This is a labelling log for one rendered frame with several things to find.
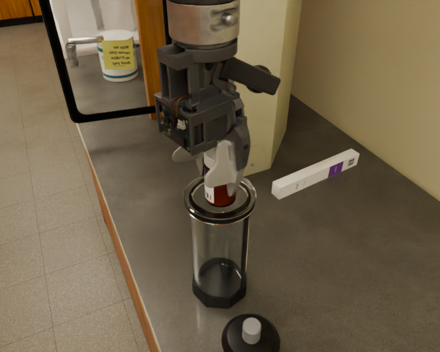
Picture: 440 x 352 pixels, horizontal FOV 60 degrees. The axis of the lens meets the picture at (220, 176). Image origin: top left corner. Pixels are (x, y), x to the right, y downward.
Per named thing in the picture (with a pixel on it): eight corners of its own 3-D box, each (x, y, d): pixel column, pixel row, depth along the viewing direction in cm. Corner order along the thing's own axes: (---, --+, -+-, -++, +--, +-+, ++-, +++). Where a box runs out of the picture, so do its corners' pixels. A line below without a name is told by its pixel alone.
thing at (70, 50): (79, 68, 96) (74, 45, 93) (70, 69, 96) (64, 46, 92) (79, 65, 98) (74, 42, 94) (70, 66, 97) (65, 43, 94)
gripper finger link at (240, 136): (220, 165, 51) (209, 103, 47) (230, 160, 52) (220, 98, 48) (244, 174, 48) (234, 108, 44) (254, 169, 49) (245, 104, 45)
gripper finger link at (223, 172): (202, 209, 51) (189, 147, 47) (235, 191, 54) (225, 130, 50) (217, 218, 49) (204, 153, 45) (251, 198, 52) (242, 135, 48)
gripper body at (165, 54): (157, 135, 49) (145, 40, 41) (209, 113, 53) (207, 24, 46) (194, 163, 44) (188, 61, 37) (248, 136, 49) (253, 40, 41)
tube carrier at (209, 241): (261, 283, 70) (271, 195, 57) (216, 319, 64) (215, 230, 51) (223, 249, 76) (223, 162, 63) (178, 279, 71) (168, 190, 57)
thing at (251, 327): (290, 350, 61) (295, 327, 57) (248, 390, 57) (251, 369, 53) (250, 311, 67) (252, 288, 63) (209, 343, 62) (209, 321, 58)
